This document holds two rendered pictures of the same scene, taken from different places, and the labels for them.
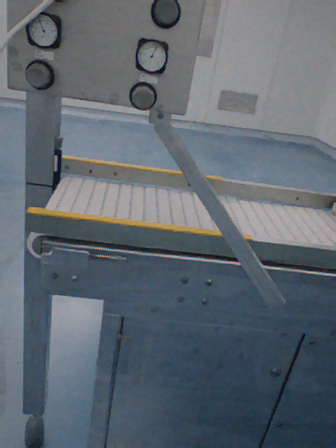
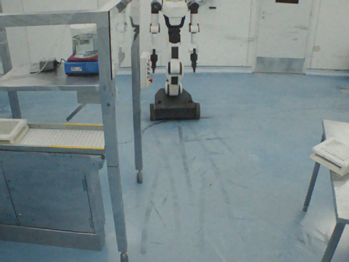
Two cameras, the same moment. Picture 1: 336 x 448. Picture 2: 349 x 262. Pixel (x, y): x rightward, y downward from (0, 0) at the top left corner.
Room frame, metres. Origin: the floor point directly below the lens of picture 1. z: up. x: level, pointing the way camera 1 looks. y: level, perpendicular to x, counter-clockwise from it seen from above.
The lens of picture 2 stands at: (2.40, 0.88, 1.99)
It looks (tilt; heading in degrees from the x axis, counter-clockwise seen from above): 30 degrees down; 189
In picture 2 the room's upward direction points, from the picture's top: 1 degrees clockwise
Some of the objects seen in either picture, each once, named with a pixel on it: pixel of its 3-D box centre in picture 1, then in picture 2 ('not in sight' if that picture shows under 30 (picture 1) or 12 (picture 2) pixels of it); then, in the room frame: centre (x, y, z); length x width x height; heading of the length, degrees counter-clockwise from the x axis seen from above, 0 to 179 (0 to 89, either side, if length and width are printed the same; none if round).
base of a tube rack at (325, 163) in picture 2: not in sight; (336, 158); (0.57, 1.59, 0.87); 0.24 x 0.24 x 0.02; 45
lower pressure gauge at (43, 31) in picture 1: (43, 30); not in sight; (0.49, 0.17, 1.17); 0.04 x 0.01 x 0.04; 97
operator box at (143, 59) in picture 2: not in sight; (144, 70); (-0.19, 0.23, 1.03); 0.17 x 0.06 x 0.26; 7
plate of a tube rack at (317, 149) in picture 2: not in sight; (338, 151); (0.57, 1.59, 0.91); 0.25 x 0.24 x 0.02; 135
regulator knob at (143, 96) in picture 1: (143, 93); not in sight; (0.50, 0.06, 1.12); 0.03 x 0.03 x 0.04; 7
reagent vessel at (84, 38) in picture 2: not in sight; (84, 37); (0.65, 0.11, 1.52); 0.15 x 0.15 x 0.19
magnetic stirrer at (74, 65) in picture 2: not in sight; (86, 61); (0.65, 0.11, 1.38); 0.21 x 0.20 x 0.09; 7
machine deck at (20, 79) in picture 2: not in sight; (55, 76); (0.72, -0.07, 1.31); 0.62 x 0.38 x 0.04; 97
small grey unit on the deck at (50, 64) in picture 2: not in sight; (49, 63); (0.66, -0.12, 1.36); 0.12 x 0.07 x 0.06; 97
